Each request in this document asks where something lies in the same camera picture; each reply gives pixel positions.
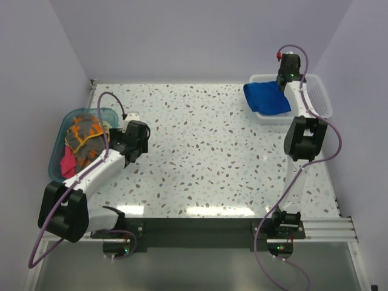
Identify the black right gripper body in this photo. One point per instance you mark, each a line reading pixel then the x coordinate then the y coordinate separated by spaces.
pixel 280 74

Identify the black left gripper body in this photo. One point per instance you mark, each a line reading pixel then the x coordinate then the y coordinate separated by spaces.
pixel 116 134

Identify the blue towel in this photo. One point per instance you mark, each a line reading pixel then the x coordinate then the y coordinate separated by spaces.
pixel 266 98

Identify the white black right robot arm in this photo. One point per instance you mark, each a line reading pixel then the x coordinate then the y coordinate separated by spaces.
pixel 302 144

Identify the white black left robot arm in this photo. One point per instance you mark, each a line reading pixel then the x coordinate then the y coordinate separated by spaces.
pixel 64 209

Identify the green patterned towel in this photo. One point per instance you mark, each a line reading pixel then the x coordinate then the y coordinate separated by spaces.
pixel 106 126

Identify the white plastic mesh basket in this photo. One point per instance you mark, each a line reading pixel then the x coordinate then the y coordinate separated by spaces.
pixel 314 92

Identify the teal plastic bin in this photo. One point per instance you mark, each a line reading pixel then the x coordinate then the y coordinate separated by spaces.
pixel 54 167

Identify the pink towel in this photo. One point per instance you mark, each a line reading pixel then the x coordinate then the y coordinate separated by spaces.
pixel 68 163

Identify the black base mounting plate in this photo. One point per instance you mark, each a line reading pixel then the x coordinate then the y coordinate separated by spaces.
pixel 207 233

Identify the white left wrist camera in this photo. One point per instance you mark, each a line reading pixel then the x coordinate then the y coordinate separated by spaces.
pixel 131 116

